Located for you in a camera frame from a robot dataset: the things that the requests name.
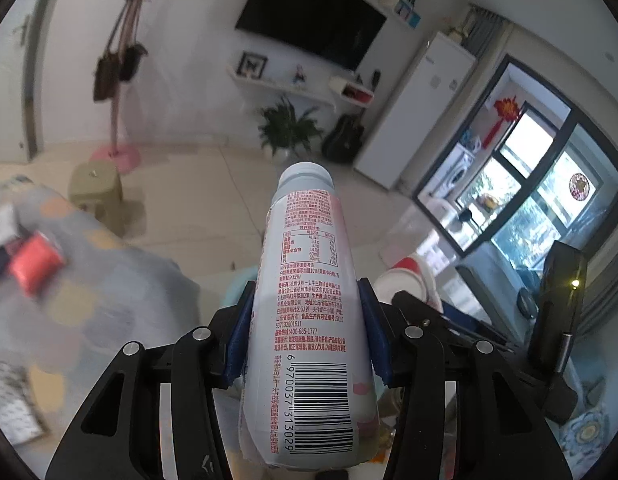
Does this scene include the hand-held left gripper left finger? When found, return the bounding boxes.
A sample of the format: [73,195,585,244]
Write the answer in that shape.
[45,280,256,480]

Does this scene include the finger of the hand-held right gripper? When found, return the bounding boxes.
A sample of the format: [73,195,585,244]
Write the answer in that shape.
[456,262,537,341]
[390,289,530,356]

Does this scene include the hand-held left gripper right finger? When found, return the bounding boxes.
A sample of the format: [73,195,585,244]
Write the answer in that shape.
[358,277,572,480]

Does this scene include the orange white paper cup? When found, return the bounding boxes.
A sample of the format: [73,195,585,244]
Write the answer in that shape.
[374,255,442,311]

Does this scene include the white bottle with pink label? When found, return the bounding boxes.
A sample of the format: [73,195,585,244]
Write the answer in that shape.
[237,161,380,471]

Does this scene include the floral cushion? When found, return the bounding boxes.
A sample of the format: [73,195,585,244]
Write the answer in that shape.
[559,400,618,466]

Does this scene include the white washing machine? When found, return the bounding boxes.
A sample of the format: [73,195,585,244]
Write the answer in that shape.
[439,152,475,201]

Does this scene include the black sliding glass door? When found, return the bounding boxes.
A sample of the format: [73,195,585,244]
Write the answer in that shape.
[414,52,618,261]

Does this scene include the patterned grey tablecloth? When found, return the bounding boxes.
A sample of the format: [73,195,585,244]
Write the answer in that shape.
[0,175,250,461]

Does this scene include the round red window sticker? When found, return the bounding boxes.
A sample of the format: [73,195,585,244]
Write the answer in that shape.
[566,172,592,201]

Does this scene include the red knot ornament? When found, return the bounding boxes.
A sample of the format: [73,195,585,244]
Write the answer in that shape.
[484,95,522,148]

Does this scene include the black guitar bag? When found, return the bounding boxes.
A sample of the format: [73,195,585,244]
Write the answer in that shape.
[321,69,382,163]

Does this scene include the white refrigerator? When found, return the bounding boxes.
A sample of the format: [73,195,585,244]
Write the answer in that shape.
[353,30,477,192]

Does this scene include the olive green stool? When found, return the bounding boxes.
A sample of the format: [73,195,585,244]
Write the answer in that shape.
[69,160,147,238]

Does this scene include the red packet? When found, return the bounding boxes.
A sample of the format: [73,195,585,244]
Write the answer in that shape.
[9,232,67,295]

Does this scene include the potted green plant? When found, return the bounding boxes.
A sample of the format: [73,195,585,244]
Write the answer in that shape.
[256,97,322,161]

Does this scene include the white and red box shelf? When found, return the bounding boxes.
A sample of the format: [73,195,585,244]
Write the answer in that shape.
[329,74,377,106]

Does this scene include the polka dot packet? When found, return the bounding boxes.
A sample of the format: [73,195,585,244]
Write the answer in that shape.
[0,357,47,446]

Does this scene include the white floating shelf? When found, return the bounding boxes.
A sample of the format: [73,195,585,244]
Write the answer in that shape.
[226,67,337,108]

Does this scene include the pink coat rack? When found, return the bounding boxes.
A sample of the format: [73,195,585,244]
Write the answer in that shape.
[91,0,160,171]

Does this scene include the grey curtain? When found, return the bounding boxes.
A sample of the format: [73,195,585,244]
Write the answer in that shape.
[464,2,512,56]

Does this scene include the framed butterfly picture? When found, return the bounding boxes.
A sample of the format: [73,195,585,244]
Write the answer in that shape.
[239,51,267,79]

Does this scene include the blue picture shelf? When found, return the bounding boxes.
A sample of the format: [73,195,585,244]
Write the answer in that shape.
[394,0,421,28]

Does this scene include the brown hanging bag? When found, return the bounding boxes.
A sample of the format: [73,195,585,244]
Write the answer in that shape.
[94,0,122,103]

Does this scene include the black hanging bag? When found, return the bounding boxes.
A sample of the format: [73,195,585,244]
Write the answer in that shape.
[119,5,148,82]

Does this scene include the white door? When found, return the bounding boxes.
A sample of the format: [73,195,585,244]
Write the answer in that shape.
[0,0,44,163]

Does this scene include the black wall television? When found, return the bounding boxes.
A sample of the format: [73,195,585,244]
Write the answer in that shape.
[234,0,388,73]

